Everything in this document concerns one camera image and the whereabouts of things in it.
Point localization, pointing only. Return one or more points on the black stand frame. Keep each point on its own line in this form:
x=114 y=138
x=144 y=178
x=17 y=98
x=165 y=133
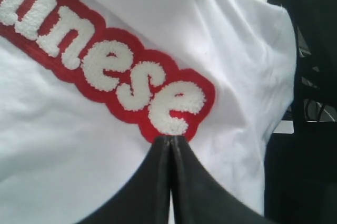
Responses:
x=301 y=167

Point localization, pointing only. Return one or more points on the white t-shirt red lettering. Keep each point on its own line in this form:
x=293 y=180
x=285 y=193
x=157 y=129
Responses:
x=87 y=86

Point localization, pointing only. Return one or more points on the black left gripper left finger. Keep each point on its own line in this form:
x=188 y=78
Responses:
x=145 y=198

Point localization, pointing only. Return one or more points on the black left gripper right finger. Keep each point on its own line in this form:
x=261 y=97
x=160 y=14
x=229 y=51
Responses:
x=197 y=197

